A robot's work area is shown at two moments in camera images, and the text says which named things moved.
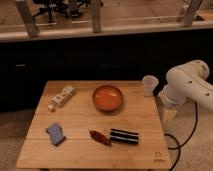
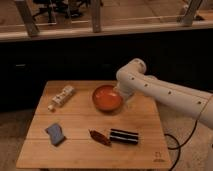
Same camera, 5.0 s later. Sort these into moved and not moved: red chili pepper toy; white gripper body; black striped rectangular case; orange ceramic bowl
Moved: white gripper body
Not moved: black striped rectangular case; orange ceramic bowl; red chili pepper toy
